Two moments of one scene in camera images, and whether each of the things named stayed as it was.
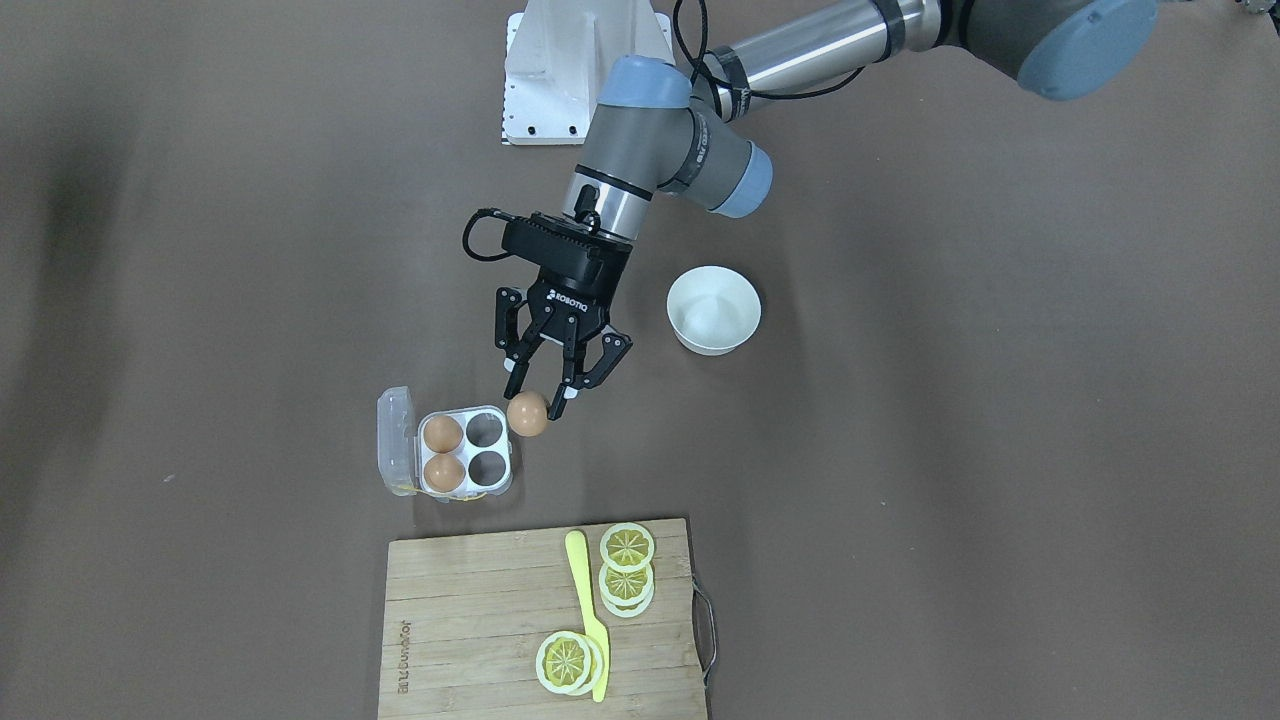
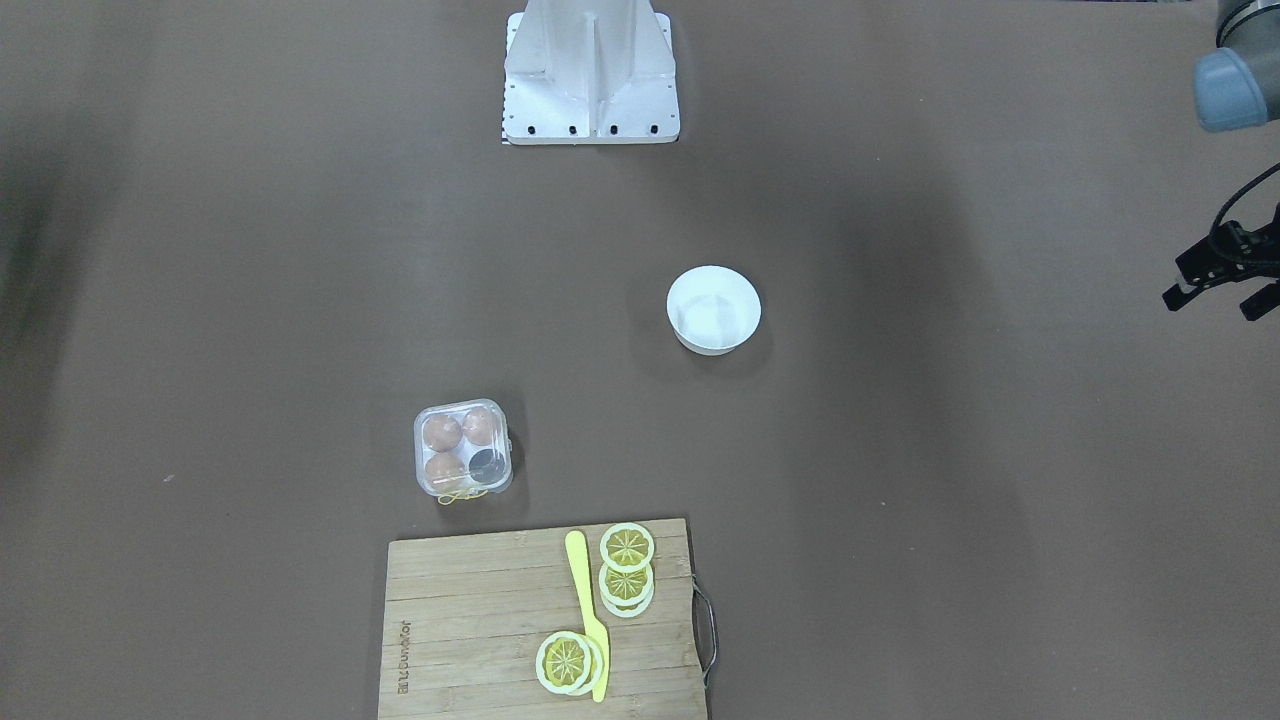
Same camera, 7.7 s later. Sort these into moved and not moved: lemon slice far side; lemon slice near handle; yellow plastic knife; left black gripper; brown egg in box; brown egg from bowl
Moved: left black gripper; brown egg from bowl
Not moved: brown egg in box; yellow plastic knife; lemon slice far side; lemon slice near handle
